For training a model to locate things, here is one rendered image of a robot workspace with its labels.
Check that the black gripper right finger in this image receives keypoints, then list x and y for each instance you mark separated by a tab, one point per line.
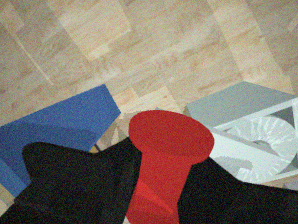
211	195

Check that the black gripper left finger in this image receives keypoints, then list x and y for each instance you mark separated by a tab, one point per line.
111	174

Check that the blue rectangular frame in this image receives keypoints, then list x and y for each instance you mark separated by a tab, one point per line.
76	122

